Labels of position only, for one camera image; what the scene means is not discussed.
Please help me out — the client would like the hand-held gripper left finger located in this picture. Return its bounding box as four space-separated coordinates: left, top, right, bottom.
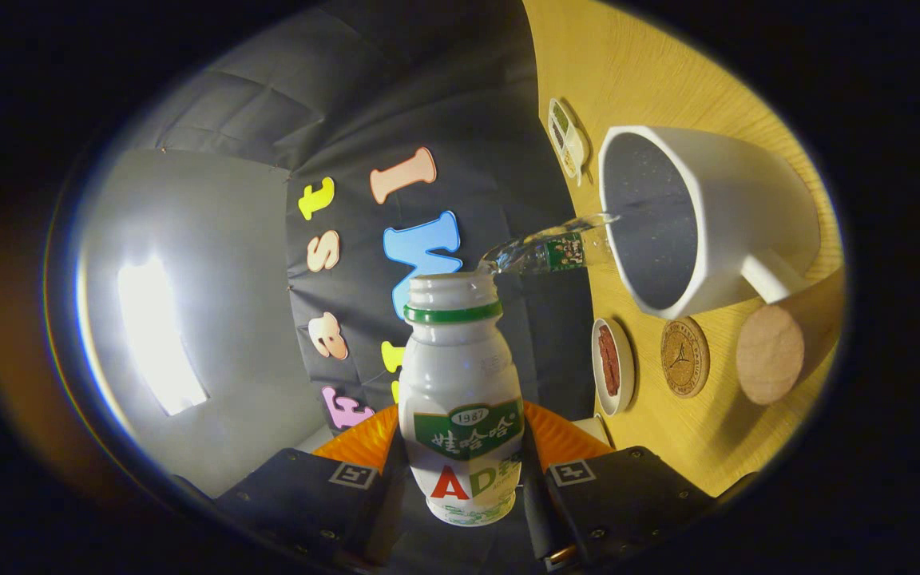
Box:
212 403 409 572

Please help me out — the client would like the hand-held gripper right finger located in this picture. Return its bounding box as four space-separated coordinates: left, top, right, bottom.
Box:
520 401 718 572

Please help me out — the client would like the round cork coaster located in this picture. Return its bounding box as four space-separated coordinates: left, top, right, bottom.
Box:
660 317 711 399

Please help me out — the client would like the white juice bottle green label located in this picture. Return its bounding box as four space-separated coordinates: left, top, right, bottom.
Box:
398 272 525 527

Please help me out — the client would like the white cup with wooden handle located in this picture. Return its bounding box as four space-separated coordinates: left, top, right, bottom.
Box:
597 125 844 406

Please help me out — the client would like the clear plastic water bottle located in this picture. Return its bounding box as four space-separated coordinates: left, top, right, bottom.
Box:
478 212 621 278

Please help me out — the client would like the white toaster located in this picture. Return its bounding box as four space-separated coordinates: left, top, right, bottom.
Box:
570 414 614 450

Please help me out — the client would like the round beige plate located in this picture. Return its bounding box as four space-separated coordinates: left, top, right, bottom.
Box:
591 318 636 418

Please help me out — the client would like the ceiling light panel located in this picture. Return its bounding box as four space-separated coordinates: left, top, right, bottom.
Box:
117 256 209 418

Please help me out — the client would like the white divided dish with beans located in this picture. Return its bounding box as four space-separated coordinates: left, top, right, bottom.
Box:
547 97 591 187

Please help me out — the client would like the black backdrop cloth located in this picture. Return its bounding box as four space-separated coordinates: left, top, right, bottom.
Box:
121 0 598 448

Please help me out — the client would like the wooden table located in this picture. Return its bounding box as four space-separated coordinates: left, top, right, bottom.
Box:
522 0 846 498

